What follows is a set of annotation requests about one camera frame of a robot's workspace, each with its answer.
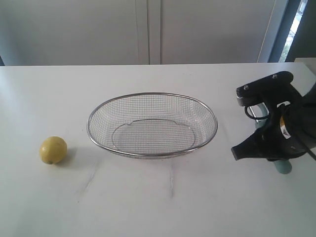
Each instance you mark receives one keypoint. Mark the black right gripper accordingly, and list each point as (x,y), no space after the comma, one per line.
(286,133)

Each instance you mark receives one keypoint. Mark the teal handled peeler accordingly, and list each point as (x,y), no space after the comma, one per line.
(282,166)

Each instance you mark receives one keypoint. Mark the yellow lemon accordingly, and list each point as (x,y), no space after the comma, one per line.
(53,150)

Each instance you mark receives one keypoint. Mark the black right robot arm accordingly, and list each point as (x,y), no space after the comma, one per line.
(311,116)

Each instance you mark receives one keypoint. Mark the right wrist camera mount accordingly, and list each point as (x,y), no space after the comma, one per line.
(275,88)

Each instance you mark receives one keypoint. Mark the oval wire mesh basket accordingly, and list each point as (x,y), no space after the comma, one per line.
(152,125)

